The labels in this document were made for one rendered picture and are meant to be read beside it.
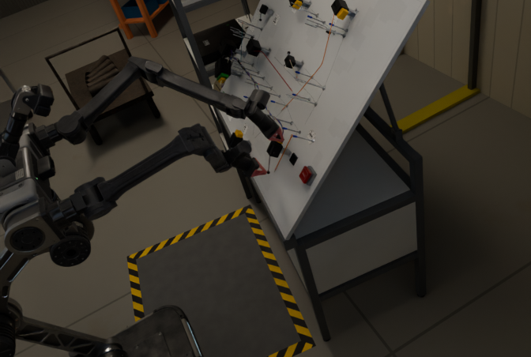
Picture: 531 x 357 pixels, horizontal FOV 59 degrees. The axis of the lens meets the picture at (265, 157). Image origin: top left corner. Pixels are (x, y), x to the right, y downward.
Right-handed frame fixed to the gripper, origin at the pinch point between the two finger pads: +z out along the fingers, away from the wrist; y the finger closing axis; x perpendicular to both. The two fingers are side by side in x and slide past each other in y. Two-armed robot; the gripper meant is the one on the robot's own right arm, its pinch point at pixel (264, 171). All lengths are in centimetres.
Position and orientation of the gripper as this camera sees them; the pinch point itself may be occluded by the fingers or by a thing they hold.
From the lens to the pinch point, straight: 200.5
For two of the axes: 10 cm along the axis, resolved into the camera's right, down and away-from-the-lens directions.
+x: -5.3, 8.0, 2.7
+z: 7.8, 3.2, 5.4
